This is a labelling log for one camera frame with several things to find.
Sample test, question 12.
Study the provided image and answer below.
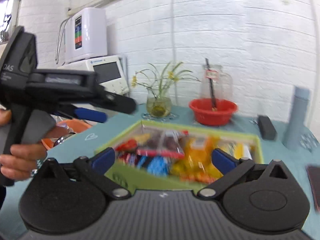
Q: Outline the grey purifier hose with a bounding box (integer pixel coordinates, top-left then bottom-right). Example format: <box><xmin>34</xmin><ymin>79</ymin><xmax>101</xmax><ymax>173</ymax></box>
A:
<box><xmin>54</xmin><ymin>19</ymin><xmax>68</xmax><ymax>64</ymax></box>

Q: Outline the person's left hand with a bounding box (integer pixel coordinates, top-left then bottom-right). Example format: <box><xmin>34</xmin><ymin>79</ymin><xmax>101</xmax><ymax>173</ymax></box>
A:
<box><xmin>0</xmin><ymin>110</ymin><xmax>69</xmax><ymax>181</ymax></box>

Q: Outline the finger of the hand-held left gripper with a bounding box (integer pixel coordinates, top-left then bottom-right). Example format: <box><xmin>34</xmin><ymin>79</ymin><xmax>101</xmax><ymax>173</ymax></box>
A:
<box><xmin>57</xmin><ymin>107</ymin><xmax>108</xmax><ymax>124</ymax></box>
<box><xmin>92</xmin><ymin>91</ymin><xmax>137</xmax><ymax>115</ymax></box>

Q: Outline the black straw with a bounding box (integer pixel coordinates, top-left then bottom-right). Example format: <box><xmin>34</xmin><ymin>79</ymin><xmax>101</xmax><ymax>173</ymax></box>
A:
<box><xmin>205</xmin><ymin>58</ymin><xmax>217</xmax><ymax>111</ymax></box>

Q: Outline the white water purifier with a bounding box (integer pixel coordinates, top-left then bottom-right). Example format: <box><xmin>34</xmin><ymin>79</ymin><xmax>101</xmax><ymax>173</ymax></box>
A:
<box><xmin>63</xmin><ymin>7</ymin><xmax>108</xmax><ymax>64</ymax></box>

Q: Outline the green cardboard box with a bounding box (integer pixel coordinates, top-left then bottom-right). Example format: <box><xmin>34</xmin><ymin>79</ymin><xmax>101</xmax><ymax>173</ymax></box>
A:
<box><xmin>94</xmin><ymin>119</ymin><xmax>265</xmax><ymax>191</ymax></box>

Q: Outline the small black box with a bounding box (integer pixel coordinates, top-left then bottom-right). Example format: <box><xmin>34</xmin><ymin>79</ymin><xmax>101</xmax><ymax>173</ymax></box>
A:
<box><xmin>257</xmin><ymin>115</ymin><xmax>278</xmax><ymax>141</ymax></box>

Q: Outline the white appliance with screen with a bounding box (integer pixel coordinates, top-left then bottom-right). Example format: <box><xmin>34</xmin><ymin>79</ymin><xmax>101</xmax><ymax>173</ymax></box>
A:
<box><xmin>57</xmin><ymin>54</ymin><xmax>130</xmax><ymax>96</ymax></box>

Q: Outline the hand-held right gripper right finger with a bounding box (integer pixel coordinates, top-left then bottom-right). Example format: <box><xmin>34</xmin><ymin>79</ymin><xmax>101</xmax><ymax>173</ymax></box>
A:
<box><xmin>197</xmin><ymin>148</ymin><xmax>282</xmax><ymax>199</ymax></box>

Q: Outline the grey thermos bottle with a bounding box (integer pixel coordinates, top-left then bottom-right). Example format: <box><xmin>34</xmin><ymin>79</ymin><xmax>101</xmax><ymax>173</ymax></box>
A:
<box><xmin>282</xmin><ymin>86</ymin><xmax>311</xmax><ymax>151</ymax></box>

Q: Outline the red plastic basin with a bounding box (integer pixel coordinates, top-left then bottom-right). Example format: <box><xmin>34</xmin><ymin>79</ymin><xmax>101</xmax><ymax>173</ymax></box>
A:
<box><xmin>188</xmin><ymin>98</ymin><xmax>238</xmax><ymax>126</ymax></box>

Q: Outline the white wall pipe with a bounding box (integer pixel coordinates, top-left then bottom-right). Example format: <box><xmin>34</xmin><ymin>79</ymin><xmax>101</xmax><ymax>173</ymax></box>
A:
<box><xmin>306</xmin><ymin>0</ymin><xmax>316</xmax><ymax>90</ymax></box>
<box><xmin>170</xmin><ymin>0</ymin><xmax>179</xmax><ymax>105</ymax></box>

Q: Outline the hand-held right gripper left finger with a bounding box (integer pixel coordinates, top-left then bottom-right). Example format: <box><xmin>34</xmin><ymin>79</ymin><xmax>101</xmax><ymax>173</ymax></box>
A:
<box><xmin>46</xmin><ymin>147</ymin><xmax>132</xmax><ymax>199</ymax></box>

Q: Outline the pile of snack packets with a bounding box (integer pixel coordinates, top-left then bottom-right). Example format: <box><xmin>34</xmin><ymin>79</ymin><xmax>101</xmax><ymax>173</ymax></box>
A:
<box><xmin>115</xmin><ymin>127</ymin><xmax>258</xmax><ymax>184</ymax></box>

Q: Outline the dark notebook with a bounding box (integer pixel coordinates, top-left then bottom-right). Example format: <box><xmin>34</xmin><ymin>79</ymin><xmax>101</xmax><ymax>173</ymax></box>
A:
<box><xmin>306</xmin><ymin>165</ymin><xmax>320</xmax><ymax>211</ymax></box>

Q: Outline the orange plastic bowl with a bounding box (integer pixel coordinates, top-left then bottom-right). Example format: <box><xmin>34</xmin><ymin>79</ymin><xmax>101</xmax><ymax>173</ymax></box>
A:
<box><xmin>41</xmin><ymin>119</ymin><xmax>92</xmax><ymax>151</ymax></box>

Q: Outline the clear glass pitcher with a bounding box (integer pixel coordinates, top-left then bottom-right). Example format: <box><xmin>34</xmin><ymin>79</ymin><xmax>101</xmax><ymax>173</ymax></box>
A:
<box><xmin>201</xmin><ymin>64</ymin><xmax>233</xmax><ymax>101</ymax></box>

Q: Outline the glass vase with yellow flowers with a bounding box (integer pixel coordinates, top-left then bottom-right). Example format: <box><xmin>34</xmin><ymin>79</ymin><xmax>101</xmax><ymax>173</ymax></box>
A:
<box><xmin>131</xmin><ymin>61</ymin><xmax>201</xmax><ymax>118</ymax></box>

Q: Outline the lace coaster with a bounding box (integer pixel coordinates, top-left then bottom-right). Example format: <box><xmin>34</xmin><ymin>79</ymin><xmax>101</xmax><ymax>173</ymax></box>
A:
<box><xmin>141</xmin><ymin>112</ymin><xmax>179</xmax><ymax>121</ymax></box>

